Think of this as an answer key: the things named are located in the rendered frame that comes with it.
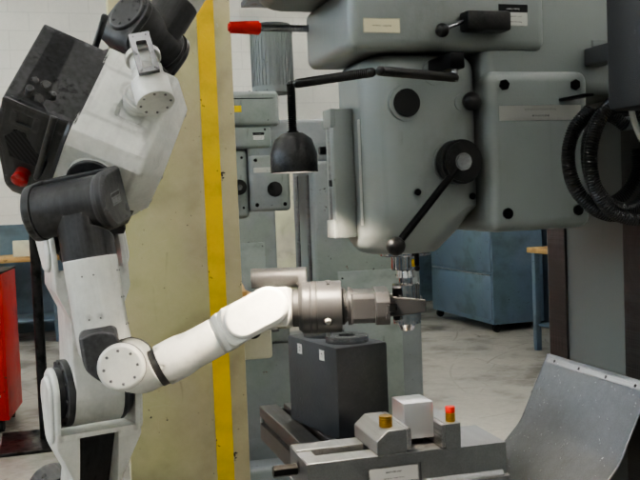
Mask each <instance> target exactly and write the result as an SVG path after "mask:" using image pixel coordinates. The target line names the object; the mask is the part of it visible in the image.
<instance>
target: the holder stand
mask: <svg viewBox="0 0 640 480"><path fill-rule="evenodd" d="M289 360H290V404H291V418H292V419H294V420H296V421H298V422H300V423H303V424H305V425H307V426H309V427H311V428H313V429H316V430H319V431H321V432H323V433H325V434H327V435H329V436H331V437H333V438H335V439H345V438H353V437H355V436H354V424H355V423H356V422H357V421H358V420H359V419H360V418H361V417H362V416H363V415H364V414H365V413H370V412H379V411H382V412H383V411H386V412H387V413H389V396H388V369H387V344H386V342H384V341H380V340H375V339H371V338H369V334H368V333H365V332H360V331H345V329H344V328H343V332H331V333H330V336H327V334H326V333H300V334H293V335H289Z"/></svg>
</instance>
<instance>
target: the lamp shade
mask: <svg viewBox="0 0 640 480"><path fill-rule="evenodd" d="M316 171H318V159H317V151H316V148H315V146H314V144H313V141H312V139H311V138H310V137H308V136H307V135H306V134H305V133H303V132H299V131H287V132H286V133H282V134H281V135H280V136H279V137H277V138H276V139H275V140H274V141H273V145H272V149H271V152H270V173H299V172H316Z"/></svg>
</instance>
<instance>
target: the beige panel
mask: <svg viewBox="0 0 640 480"><path fill-rule="evenodd" d="M229 23H230V0H206V1H205V2H204V4H203V6H202V7H201V9H200V10H199V11H198V13H197V14H196V16H195V17H194V19H193V21H192V22H191V24H190V26H189V28H188V29H187V31H186V33H185V34H183V35H184V36H185V37H186V38H187V39H188V40H189V42H190V52H189V55H188V58H187V59H186V61H185V63H184V64H183V65H182V67H181V68H180V69H179V71H178V72H176V74H175V75H174V76H175V77H176V78H177V79H178V81H179V84H180V87H181V90H182V93H183V96H184V99H185V102H186V106H187V109H188V110H187V113H186V115H187V116H186V117H185V118H184V121H183V124H182V126H181V129H180V131H179V133H178V136H177V138H176V141H175V144H174V146H173V149H172V152H171V154H170V159H169V161H168V164H167V166H166V168H165V171H164V173H163V179H161V180H160V182H159V184H158V187H157V189H156V191H155V193H154V195H153V197H152V201H151V203H150V204H149V206H148V207H147V208H146V209H144V210H140V211H138V213H136V214H134V215H133V216H132V217H131V218H130V220H129V222H128V224H126V230H125V232H126V236H127V242H128V247H129V253H130V259H129V262H128V265H129V274H130V289H129V292H128V295H127V298H126V300H125V305H126V311H127V316H128V322H129V327H130V336H131V337H135V338H140V339H142V340H144V341H146V342H147V343H148V344H149V345H150V346H151V348H152V347H153V346H155V345H157V344H159V343H161V342H162V341H164V340H166V339H168V338H170V337H172V336H174V335H177V334H180V333H183V332H185V331H187V330H190V329H192V328H194V327H196V326H198V325H200V324H202V323H203V322H205V321H207V320H209V319H210V318H211V317H212V316H213V315H214V314H215V313H217V312H218V311H220V309H222V308H224V307H226V306H227V305H229V304H231V303H233V302H235V301H237V300H239V299H241V298H243V294H242V273H241V251H240V230H239V209H238V188H237V166H236V145H235V123H234V102H233V80H232V59H231V37H230V32H229V31H228V24H229ZM142 397H143V425H142V427H141V434H140V437H139V439H138V441H137V444H136V446H135V448H134V450H133V453H132V455H131V457H130V480H250V445H249V424H248V402H247V381H246V359H245V343H244V344H242V345H241V346H239V348H237V349H235V350H232V351H230V352H228V353H226V354H224V355H223V356H221V357H219V358H217V359H215V360H213V361H211V362H209V363H208V364H207V365H205V366H203V367H201V368H200V369H198V370H197V371H196V372H194V373H193V374H191V375H190V376H188V377H186V378H184V379H182V380H180V381H178V382H176V383H174V384H173V385H172V384H168V385H166V386H162V387H160V388H158V389H156V390H153V391H150V392H147V393H142Z"/></svg>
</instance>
